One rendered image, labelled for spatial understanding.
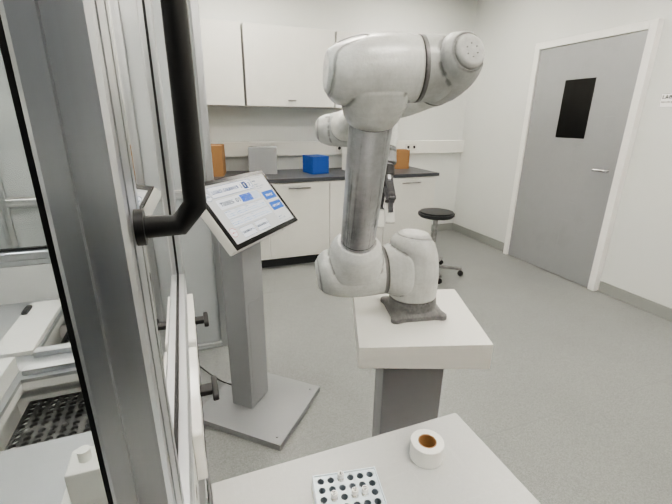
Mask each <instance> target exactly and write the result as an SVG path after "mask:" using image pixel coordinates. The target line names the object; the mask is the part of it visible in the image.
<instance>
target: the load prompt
mask: <svg viewBox="0 0 672 504"><path fill-rule="evenodd" d="M252 188H255V187H254V186H253V184H252V183H251V182H250V180H249V179H245V180H240V181H236V182H232V183H227V184H223V185H219V186H215V187H210V188H206V189H207V191H208V192H209V194H210V195H211V196H212V198H213V199H216V198H220V197H223V196H227V195H231V194H234V193H238V192H241V191H245V190H249V189H252Z"/></svg>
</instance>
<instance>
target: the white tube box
mask: <svg viewBox="0 0 672 504"><path fill-rule="evenodd" d="M343 472H344V479H343V481H342V482H339V481H338V478H337V473H338V472H334V473H327V474H321V475H314V476H312V491H313V498H314V504H387V501H386V498H385V495H384V492H383V489H382V486H381V483H380V480H379V477H378V474H377V471H376V468H375V466H374V467H367V468H361V469H354V470H347V471H343ZM363 485H367V486H368V488H369V491H368V496H367V497H364V496H362V486H363ZM353 487H357V488H358V498H352V488H353ZM332 490H336V491H337V492H338V498H337V501H336V502H333V501H331V491H332Z"/></svg>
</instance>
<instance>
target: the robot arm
mask: <svg viewBox="0 0 672 504"><path fill-rule="evenodd" d="M484 54H485V50H484V45H483V43H482V41H481V40H480V38H479V37H478V36H477V35H476V34H474V33H472V32H468V31H457V32H452V33H450V34H449V35H446V34H414V33H407V32H370V33H362V34H356V35H353V36H350V37H347V38H344V39H342V40H340V41H338V42H336V43H335V44H333V45H332V46H331V47H330V48H328V50H327V51H326V53H325V57H324V64H323V88H324V91H325V93H326V94H327V96H328V98H329V99H330V100H331V101H332V102H333V103H335V104H337V105H341V106H342V109H343V110H341V111H339V112H334V113H332V114H326V115H323V116H321V117H319V118H318V120H316V123H315V134H316V138H317V139H318V140H319V142H321V143H323V144H325V145H329V146H336V147H347V155H346V169H345V189H344V203H343V217H342V230H341V233H340V234H338V235H337V236H336V237H335V238H334V239H333V241H332V244H331V246H330V247H329V249H327V250H324V251H322V252H321V253H320V254H319V255H318V257H317V259H316V260H315V270H316V277H317V284H318V288H319V289H320V290H322V291H323V292H324V293H326V294H329V295H332V296H336V297H365V296H373V295H378V294H385V293H386V294H389V296H382V297H381V298H380V302H381V303H383V304H384V306H385V308H386V310H387V311H388V313H389V315H390V317H391V323H392V324H401V323H407V322H420V321H432V320H438V321H445V320H446V319H447V314H446V313H444V312H443V311H442V310H441V309H440V308H439V307H438V305H437V304H436V293H437V287H438V278H439V258H438V252H437V248H436V245H435V243H434V241H433V240H432V238H431V236H430V235H429V233H428V232H426V231H423V230H419V229H403V230H401V231H399V232H396V233H395V234H394V235H393V236H392V237H391V239H390V243H387V244H385V245H382V246H381V243H380V242H379V240H378V239H377V238H376V232H377V228H384V208H383V204H384V198H386V199H385V221H386V224H394V223H395V210H394V202H395V200H396V194H395V188H394V182H393V176H394V175H395V166H394V165H395V164H396V163H397V159H396V158H397V157H396V152H397V149H396V147H397V142H398V121H399V119H400V118H403V117H407V116H410V115H414V114H417V113H420V112H422V111H425V110H427V109H430V108H433V107H437V106H441V105H443V104H445V103H447V102H449V101H452V100H454V99H455V98H457V97H458V96H460V95H461V94H462V93H463V92H465V91H466V90H467V89H468V88H469V87H470V86H471V85H472V84H473V83H474V81H475V80H476V79H477V77H478V75H479V74H480V71H481V69H482V67H483V59H484Z"/></svg>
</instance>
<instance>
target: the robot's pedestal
mask: <svg viewBox="0 0 672 504"><path fill-rule="evenodd" d="M443 371H444V369H392V368H376V369H375V389H374V408H373V427H372V437H374V436H377V435H381V434H384V433H388V432H391V431H395V430H398V429H402V428H405V427H408V426H412V425H415V424H419V423H422V422H426V421H429V420H432V419H436V418H438V413H439V405H440V397H441V388H442V380H443Z"/></svg>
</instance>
